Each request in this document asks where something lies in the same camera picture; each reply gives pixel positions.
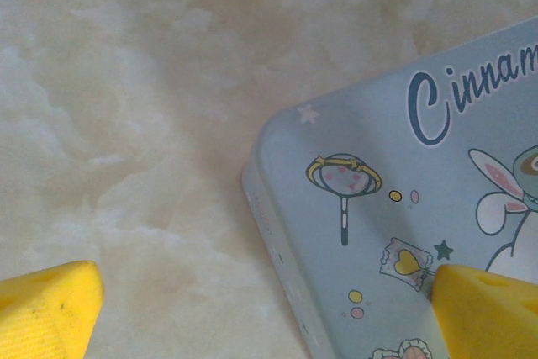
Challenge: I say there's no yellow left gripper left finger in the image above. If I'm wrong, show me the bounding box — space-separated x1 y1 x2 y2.
0 261 105 359

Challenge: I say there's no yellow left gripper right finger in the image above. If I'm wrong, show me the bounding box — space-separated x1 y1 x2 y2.
428 264 538 359

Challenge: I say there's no cartoon bunny print tin box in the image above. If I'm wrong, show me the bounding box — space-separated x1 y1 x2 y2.
240 16 538 359

